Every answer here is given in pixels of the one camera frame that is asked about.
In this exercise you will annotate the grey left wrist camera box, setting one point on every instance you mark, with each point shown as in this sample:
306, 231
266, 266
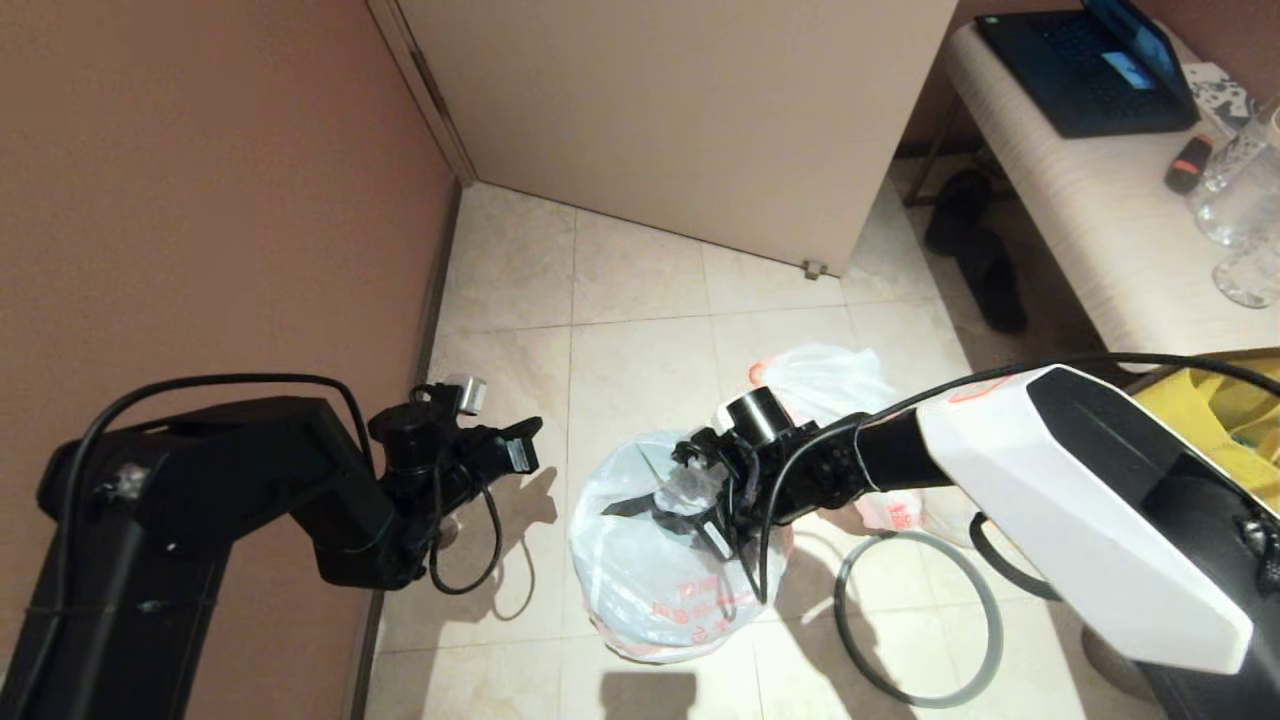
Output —
468, 393

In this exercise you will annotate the white red-printed plastic bag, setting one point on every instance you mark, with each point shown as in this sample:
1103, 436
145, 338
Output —
650, 560

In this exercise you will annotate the beige door frame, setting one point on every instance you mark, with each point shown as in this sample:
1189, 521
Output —
420, 80

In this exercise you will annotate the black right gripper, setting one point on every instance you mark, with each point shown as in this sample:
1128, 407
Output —
770, 490

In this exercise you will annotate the beige striped stool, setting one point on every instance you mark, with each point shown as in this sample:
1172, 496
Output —
1110, 660

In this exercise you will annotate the dark blue laptop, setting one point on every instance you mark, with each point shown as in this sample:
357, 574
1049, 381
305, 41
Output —
1080, 70

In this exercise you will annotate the clear ribbed glass bottle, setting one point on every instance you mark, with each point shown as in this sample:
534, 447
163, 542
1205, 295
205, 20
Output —
1240, 145

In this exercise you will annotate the black orange handheld device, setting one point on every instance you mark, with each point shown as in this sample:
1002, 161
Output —
1187, 165

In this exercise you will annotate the small metal door stopper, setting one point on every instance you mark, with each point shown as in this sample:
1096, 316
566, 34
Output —
814, 270

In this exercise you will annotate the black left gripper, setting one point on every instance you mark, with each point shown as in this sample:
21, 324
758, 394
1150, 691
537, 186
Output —
480, 460

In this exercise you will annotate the spare white plastic bag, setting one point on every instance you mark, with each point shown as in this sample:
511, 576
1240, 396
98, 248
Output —
830, 385

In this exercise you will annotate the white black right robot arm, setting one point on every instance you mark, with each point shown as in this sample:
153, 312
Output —
1050, 480

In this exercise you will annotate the cream striped bench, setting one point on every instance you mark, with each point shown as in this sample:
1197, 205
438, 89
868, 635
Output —
1090, 220

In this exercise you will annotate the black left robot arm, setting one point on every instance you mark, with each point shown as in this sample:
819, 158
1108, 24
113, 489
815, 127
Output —
200, 520

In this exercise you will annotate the clear glass cup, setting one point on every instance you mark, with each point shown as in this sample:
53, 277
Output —
1238, 212
1248, 278

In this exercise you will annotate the black slipper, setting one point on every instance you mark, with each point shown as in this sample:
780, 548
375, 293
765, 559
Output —
958, 210
995, 285

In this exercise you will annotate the white black patterned card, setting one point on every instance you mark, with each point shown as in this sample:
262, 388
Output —
1218, 98

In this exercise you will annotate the beige door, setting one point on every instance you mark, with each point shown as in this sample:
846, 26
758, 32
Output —
680, 120

